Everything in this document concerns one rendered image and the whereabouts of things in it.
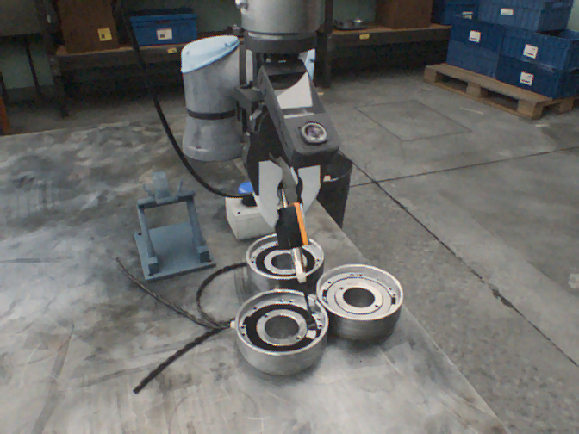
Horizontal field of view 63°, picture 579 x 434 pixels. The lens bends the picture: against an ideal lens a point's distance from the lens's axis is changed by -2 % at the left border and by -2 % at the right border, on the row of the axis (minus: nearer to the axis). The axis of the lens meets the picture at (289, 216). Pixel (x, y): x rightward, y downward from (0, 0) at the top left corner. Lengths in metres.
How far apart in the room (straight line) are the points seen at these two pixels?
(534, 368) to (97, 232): 1.43
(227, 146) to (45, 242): 0.40
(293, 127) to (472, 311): 1.57
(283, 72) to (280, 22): 0.05
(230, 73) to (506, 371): 1.28
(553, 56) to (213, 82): 3.37
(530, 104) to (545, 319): 2.31
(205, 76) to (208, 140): 0.13
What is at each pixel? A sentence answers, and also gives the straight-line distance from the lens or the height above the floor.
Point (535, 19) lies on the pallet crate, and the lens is 4.23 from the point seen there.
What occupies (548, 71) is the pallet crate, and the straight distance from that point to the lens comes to 4.15.
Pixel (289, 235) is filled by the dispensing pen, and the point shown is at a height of 0.93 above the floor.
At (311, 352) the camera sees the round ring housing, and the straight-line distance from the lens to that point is 0.53.
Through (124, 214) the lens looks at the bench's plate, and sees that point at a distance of 0.87.
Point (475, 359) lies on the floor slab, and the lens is 1.76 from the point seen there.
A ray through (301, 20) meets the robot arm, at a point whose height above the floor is 1.15.
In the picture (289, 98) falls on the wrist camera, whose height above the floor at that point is 1.09.
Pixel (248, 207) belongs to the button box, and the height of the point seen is 0.85.
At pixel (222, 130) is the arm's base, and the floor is 0.86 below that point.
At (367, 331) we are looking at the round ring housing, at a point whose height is 0.82.
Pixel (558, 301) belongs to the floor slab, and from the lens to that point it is 2.12.
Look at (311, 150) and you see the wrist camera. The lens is 0.42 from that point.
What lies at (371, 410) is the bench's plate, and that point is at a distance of 0.53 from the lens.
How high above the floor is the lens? 1.22
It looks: 31 degrees down
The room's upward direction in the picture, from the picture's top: straight up
